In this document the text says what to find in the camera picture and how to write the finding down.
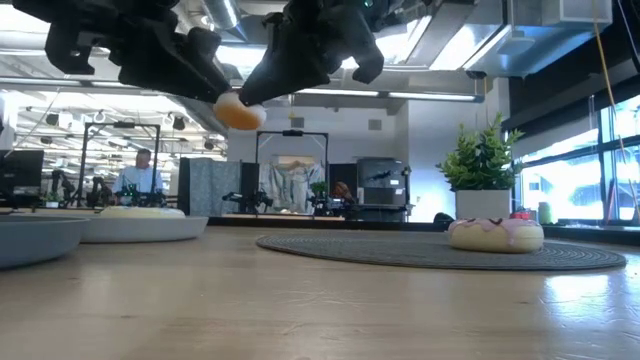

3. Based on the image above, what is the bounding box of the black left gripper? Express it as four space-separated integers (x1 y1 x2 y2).
238 0 431 106

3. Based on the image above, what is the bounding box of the silver ventilation duct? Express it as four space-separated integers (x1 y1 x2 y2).
463 0 614 79

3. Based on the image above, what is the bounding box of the black monitor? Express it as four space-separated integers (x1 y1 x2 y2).
0 149 46 209

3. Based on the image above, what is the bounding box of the black robot station frame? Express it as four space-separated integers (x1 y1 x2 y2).
222 130 359 218
78 121 162 209

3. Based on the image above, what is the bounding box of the round grey woven placemat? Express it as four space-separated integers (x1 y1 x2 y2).
255 233 628 272

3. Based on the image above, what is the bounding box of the black display cabinet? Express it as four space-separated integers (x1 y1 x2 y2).
355 156 414 223

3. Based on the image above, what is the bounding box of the large pink glazed donut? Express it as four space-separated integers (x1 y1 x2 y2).
446 216 546 255

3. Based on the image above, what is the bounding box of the person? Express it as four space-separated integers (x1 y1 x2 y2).
111 147 167 207
331 180 355 203

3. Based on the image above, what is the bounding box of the yellow hanging cable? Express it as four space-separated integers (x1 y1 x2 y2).
591 0 640 222

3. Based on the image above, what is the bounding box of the small purple glazed donut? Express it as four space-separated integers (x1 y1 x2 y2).
213 91 268 132

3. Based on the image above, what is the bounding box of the light hanging cloth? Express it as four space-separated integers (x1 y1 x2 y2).
259 160 327 214

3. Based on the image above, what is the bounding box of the green plant in white pot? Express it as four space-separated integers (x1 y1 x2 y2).
435 111 527 222

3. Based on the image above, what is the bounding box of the large pale green striped donut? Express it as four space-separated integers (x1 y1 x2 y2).
98 205 188 220

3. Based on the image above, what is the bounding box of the ceiling light strip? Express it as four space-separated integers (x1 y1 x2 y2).
293 88 477 103

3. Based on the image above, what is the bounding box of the grey partition panel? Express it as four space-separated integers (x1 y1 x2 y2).
177 156 243 218

